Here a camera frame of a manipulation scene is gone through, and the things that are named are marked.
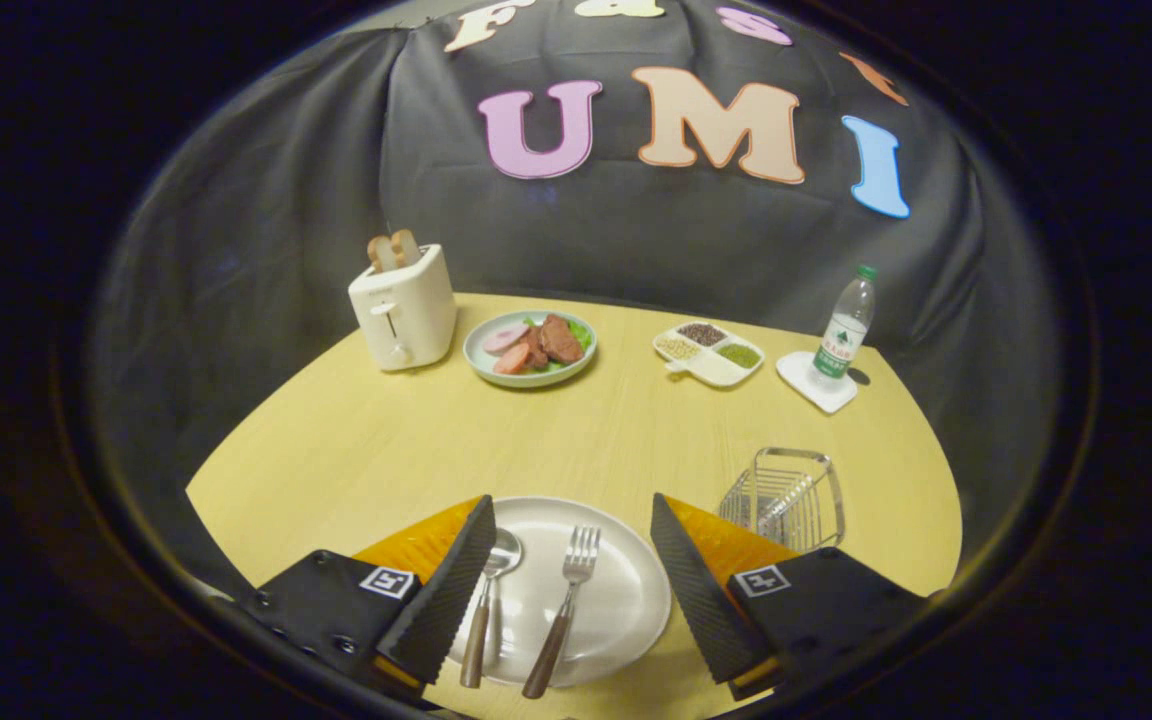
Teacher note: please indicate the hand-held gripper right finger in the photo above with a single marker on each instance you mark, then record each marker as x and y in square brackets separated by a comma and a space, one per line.
[701, 600]

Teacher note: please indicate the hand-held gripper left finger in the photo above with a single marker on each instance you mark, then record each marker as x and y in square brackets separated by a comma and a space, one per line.
[446, 600]

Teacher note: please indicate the white round plate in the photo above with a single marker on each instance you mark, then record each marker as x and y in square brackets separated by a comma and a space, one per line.
[626, 600]

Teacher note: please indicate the white divided dish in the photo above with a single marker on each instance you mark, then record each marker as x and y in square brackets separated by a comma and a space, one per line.
[711, 372]

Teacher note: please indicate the pale green plate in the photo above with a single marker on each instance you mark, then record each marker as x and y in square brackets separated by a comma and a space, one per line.
[486, 370]

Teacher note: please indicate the white square coaster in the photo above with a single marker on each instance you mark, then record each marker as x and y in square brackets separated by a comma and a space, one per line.
[798, 375]

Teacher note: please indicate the green mung beans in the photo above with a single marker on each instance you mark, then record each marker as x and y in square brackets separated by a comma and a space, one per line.
[739, 355]

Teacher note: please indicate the red sausage slice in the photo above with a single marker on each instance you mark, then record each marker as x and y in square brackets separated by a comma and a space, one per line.
[512, 360]

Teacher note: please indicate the pale yellow beans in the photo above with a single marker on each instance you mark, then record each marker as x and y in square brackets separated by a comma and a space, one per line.
[679, 348]

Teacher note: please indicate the dark brown beans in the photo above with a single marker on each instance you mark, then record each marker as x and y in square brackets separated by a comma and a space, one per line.
[702, 334]

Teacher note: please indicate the pink sausage slice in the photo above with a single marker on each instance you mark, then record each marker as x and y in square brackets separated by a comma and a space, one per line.
[504, 337]

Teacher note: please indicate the small black disc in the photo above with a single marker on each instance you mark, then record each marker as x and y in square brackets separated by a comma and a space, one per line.
[860, 377]

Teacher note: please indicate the brown meat slice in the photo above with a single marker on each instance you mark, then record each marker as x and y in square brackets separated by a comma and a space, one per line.
[560, 340]

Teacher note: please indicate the green lettuce leaf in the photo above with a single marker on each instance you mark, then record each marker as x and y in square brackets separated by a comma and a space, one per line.
[582, 335]

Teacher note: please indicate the white toaster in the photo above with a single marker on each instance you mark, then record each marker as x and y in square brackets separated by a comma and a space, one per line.
[416, 310]

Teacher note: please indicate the clear plastic water bottle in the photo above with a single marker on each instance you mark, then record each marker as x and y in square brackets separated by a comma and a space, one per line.
[841, 340]

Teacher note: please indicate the toast slice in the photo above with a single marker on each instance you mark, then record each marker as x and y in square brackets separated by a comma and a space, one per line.
[406, 248]
[382, 255]

